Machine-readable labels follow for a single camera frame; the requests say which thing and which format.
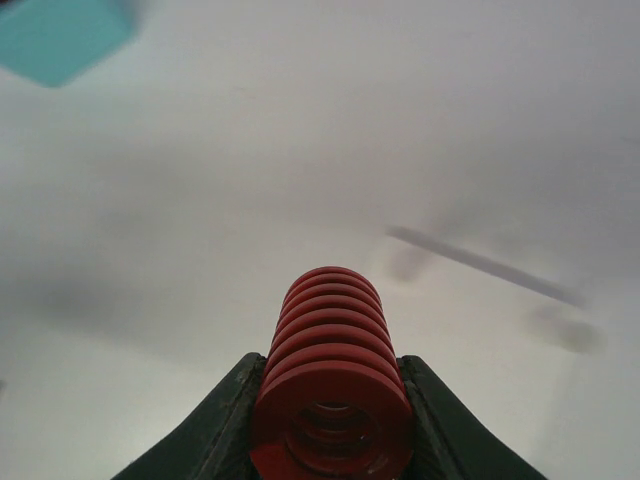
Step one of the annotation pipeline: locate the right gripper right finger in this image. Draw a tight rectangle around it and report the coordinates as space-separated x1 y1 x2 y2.
399 355 543 480

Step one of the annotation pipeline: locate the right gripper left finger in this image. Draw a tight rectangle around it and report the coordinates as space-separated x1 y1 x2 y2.
114 353 265 480

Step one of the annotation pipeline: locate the large red spring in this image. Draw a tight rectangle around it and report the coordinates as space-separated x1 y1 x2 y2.
250 266 414 479

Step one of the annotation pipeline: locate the teal plastic bin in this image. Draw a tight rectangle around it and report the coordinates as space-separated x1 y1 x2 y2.
1 0 144 88

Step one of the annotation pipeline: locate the white peg base plate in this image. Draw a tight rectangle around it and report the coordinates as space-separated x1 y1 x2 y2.
386 226 606 355

